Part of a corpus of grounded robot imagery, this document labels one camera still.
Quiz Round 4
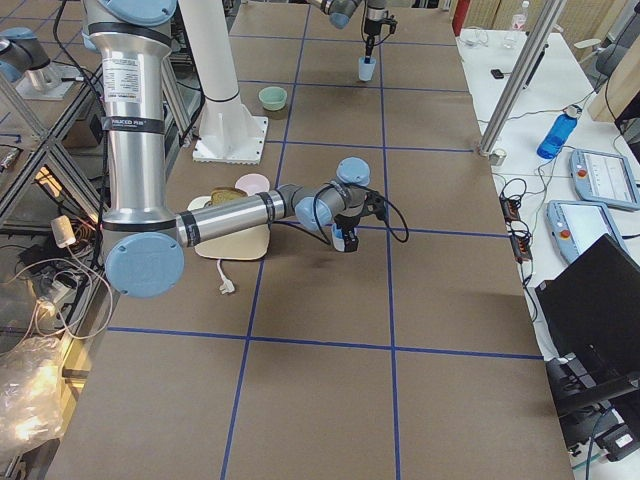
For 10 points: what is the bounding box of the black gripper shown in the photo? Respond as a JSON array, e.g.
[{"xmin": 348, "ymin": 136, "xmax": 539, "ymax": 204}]
[
  {"xmin": 361, "ymin": 17, "xmax": 397, "ymax": 55},
  {"xmin": 333, "ymin": 192, "xmax": 385, "ymax": 253}
]

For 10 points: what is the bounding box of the light blue cup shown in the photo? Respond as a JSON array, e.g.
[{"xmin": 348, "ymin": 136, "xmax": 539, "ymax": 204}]
[
  {"xmin": 331, "ymin": 223, "xmax": 351, "ymax": 252},
  {"xmin": 358, "ymin": 56, "xmax": 377, "ymax": 82}
]

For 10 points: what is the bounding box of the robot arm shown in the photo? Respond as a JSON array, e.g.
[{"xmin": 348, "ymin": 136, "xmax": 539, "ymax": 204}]
[
  {"xmin": 309, "ymin": 0, "xmax": 397, "ymax": 63},
  {"xmin": 84, "ymin": 1, "xmax": 382, "ymax": 298}
]

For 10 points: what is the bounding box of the green bowl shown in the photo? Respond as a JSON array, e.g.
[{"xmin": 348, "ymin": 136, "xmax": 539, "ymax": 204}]
[{"xmin": 258, "ymin": 86, "xmax": 288, "ymax": 111}]

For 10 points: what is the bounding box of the pink bowl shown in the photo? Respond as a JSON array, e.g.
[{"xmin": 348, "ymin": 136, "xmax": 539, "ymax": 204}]
[{"xmin": 234, "ymin": 173, "xmax": 270, "ymax": 195}]

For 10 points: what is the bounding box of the cream toaster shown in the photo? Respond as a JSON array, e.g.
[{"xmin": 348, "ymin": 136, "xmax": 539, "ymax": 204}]
[{"xmin": 194, "ymin": 225, "xmax": 270, "ymax": 261}]

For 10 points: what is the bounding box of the orange black usb hub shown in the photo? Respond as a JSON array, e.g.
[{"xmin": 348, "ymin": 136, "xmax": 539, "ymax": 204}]
[{"xmin": 499, "ymin": 194, "xmax": 533, "ymax": 264}]

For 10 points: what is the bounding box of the bread slice in toaster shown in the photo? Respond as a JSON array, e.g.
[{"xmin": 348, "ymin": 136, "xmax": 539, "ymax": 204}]
[{"xmin": 210, "ymin": 187, "xmax": 248, "ymax": 205}]

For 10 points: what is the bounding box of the blue water bottle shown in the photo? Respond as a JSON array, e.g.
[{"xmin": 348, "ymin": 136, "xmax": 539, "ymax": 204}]
[{"xmin": 536, "ymin": 104, "xmax": 583, "ymax": 160}]

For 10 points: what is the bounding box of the teach pendant lower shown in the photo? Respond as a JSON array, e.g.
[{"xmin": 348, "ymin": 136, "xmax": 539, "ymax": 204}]
[{"xmin": 546, "ymin": 200, "xmax": 627, "ymax": 263}]

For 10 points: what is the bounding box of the teach pendant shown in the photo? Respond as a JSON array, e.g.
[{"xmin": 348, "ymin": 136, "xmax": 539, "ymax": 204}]
[
  {"xmin": 546, "ymin": 200, "xmax": 627, "ymax": 263},
  {"xmin": 569, "ymin": 149, "xmax": 639, "ymax": 211}
]

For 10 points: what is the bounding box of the teach pendant upper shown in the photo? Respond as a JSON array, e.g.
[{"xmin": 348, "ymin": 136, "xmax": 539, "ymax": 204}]
[{"xmin": 569, "ymin": 149, "xmax": 639, "ymax": 211}]

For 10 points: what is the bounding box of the black laptop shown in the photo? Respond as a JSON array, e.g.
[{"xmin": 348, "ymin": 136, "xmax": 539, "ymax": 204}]
[{"xmin": 535, "ymin": 235, "xmax": 639, "ymax": 371}]

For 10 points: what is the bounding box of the black monitor stand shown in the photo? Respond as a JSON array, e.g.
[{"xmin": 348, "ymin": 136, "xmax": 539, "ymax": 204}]
[{"xmin": 545, "ymin": 345, "xmax": 639, "ymax": 420}]

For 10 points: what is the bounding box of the clear plastic bag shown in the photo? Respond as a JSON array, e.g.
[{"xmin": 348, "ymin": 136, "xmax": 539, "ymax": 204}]
[{"xmin": 1, "ymin": 337, "xmax": 63, "ymax": 460}]

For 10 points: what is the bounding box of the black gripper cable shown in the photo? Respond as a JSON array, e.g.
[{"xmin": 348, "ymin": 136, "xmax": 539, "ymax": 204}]
[{"xmin": 313, "ymin": 182, "xmax": 410, "ymax": 246}]

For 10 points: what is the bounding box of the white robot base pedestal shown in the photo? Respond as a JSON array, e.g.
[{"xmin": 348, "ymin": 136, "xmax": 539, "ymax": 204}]
[{"xmin": 178, "ymin": 0, "xmax": 268, "ymax": 164}]

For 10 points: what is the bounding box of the aluminium camera post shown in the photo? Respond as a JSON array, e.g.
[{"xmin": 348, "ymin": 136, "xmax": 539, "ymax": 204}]
[{"xmin": 477, "ymin": 0, "xmax": 567, "ymax": 166}]

